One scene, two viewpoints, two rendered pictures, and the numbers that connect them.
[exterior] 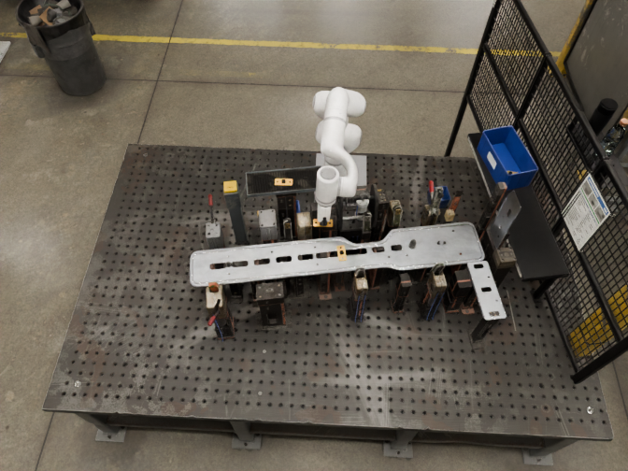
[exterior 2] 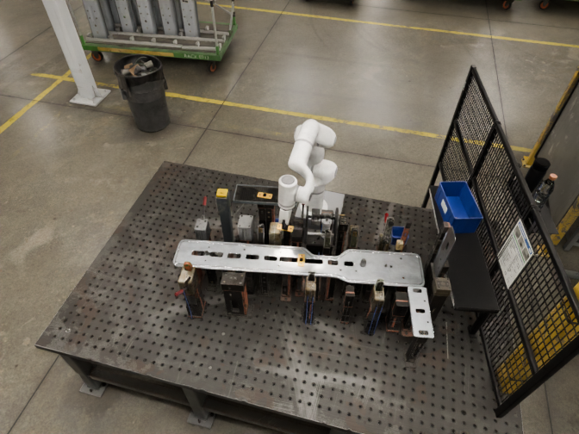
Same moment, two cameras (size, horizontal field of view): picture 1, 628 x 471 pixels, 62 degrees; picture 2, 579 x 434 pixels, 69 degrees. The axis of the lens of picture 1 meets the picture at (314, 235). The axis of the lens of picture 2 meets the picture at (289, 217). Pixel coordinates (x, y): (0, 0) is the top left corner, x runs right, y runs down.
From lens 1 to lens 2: 0.42 m
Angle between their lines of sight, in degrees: 12
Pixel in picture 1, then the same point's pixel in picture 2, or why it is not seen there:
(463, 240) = (408, 267)
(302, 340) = (257, 331)
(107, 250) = (124, 234)
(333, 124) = (301, 145)
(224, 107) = (251, 153)
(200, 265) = (184, 251)
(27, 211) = (84, 206)
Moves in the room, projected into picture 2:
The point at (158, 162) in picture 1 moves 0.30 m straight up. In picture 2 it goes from (182, 176) to (174, 145)
